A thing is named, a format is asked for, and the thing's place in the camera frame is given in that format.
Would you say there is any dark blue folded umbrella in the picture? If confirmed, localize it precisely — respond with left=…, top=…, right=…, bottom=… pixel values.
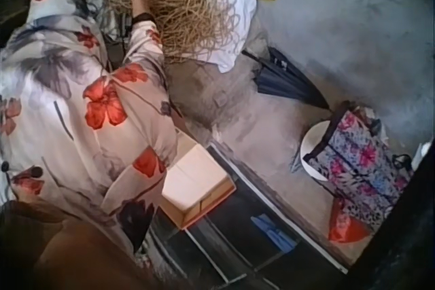
left=241, top=46, right=331, bottom=111

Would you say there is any blue plastic item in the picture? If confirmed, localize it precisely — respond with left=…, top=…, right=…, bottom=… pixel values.
left=250, top=214, right=297, bottom=253

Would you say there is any black glass table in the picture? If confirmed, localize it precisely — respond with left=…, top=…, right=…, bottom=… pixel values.
left=145, top=142, right=351, bottom=290

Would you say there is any white cloth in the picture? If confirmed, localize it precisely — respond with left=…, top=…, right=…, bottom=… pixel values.
left=203, top=0, right=258, bottom=74

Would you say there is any grey sack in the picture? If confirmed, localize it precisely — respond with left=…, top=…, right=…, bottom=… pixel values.
left=164, top=24, right=269, bottom=134

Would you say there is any beige cord bundle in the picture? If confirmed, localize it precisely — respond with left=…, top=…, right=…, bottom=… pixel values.
left=101, top=0, right=244, bottom=65

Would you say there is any white round stool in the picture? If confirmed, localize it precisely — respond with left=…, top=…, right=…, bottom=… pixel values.
left=300, top=120, right=332, bottom=182

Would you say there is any floral fabric bag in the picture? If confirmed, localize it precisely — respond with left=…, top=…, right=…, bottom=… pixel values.
left=303, top=101, right=416, bottom=236

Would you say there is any open cardboard box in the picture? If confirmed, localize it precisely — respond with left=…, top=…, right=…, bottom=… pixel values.
left=159, top=143, right=237, bottom=232

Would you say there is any orange plastic piece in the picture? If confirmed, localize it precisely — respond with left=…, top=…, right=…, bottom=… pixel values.
left=328, top=198, right=371, bottom=244

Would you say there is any black wrist band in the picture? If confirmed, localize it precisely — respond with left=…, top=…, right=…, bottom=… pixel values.
left=131, top=12, right=156, bottom=26

